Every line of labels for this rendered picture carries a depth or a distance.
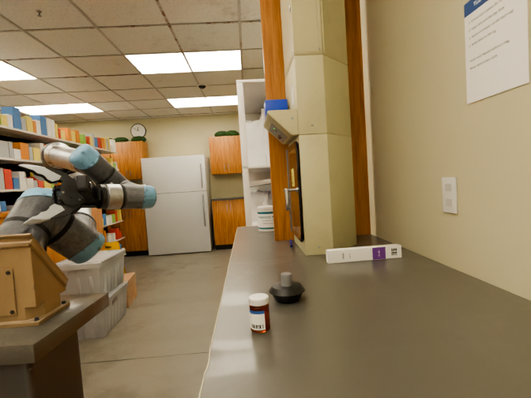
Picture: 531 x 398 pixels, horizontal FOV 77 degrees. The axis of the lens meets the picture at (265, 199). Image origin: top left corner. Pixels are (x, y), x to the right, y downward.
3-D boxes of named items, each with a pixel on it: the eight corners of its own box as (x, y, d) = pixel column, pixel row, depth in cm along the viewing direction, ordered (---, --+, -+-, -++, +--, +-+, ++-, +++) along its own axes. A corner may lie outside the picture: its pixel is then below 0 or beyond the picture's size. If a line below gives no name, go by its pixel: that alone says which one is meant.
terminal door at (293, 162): (293, 231, 162) (288, 148, 160) (303, 242, 131) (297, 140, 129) (291, 231, 162) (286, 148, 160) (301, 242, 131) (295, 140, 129)
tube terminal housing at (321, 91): (344, 237, 164) (336, 78, 160) (368, 251, 132) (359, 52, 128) (294, 241, 163) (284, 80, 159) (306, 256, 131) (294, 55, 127)
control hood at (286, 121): (288, 144, 160) (287, 123, 160) (299, 135, 128) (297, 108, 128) (264, 145, 160) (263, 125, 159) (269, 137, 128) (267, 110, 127)
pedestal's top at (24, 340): (-119, 372, 69) (-122, 353, 68) (4, 311, 101) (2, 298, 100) (35, 363, 68) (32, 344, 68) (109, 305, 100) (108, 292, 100)
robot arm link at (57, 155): (46, 132, 130) (96, 137, 98) (69, 152, 137) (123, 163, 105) (22, 153, 126) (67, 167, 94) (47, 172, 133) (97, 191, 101)
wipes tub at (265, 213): (278, 227, 212) (276, 204, 211) (280, 230, 199) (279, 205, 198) (257, 229, 211) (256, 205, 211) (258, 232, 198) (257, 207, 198)
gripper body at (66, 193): (50, 215, 90) (98, 214, 99) (60, 205, 84) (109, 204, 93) (48, 189, 92) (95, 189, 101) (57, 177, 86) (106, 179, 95)
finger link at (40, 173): (14, 173, 86) (49, 193, 90) (18, 163, 82) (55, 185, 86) (22, 164, 88) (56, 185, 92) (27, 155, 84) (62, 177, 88)
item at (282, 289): (302, 291, 89) (301, 267, 89) (308, 304, 80) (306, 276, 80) (268, 294, 89) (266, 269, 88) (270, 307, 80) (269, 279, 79)
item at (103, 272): (129, 280, 338) (126, 248, 336) (103, 301, 278) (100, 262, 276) (87, 283, 336) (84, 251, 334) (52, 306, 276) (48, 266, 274)
